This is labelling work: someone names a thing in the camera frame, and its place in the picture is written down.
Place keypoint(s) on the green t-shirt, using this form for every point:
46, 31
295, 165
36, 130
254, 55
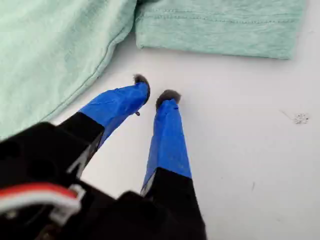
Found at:
50, 50

